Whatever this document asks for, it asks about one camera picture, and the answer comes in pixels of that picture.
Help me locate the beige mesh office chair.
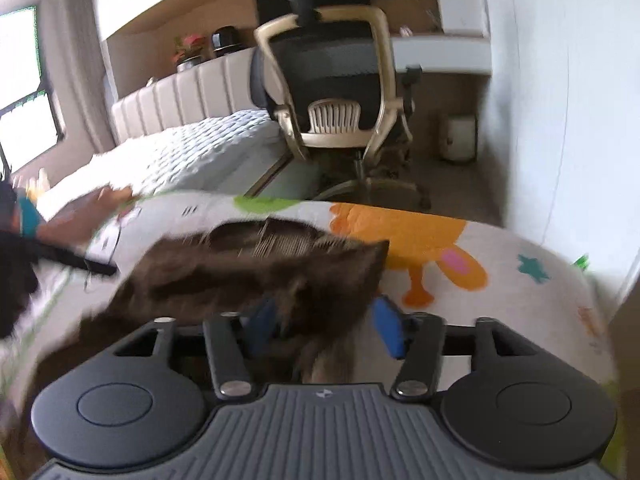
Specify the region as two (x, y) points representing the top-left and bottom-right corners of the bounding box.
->
(252, 3), (431, 211)

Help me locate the white desk top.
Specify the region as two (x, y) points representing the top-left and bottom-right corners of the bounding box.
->
(392, 35), (492, 76)

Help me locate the potted pink flower plant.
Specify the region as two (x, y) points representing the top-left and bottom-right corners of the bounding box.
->
(172, 34), (206, 72)

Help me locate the pink cardboard box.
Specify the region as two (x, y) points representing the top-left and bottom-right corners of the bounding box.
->
(36, 185), (134, 246)

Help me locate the cartoon print play mat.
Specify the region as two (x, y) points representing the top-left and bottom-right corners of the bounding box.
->
(1, 191), (617, 406)

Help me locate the black framed window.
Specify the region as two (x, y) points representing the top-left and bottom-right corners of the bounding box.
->
(0, 6), (64, 176)

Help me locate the grey curtain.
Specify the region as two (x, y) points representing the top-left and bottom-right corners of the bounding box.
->
(39, 0), (115, 153)

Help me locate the white quilted mattress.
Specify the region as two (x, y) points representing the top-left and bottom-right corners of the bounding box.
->
(37, 110), (290, 219)

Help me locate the white waste bin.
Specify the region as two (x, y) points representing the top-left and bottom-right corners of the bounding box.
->
(440, 115), (476, 164)

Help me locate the black round speaker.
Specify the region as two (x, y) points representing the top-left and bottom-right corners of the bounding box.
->
(210, 26), (244, 58)

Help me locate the beige padded headboard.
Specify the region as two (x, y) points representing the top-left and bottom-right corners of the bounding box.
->
(112, 49), (255, 144)

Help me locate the brown corduroy garment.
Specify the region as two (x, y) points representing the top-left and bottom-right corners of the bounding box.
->
(0, 216), (392, 480)

